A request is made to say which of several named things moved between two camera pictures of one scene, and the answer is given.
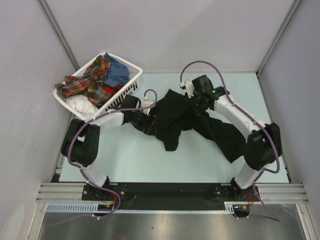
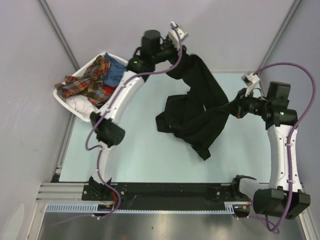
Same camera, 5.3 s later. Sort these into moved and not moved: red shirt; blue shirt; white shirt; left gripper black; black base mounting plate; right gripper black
Moved: right gripper black; left gripper black
Not moved: red shirt; white shirt; black base mounting plate; blue shirt
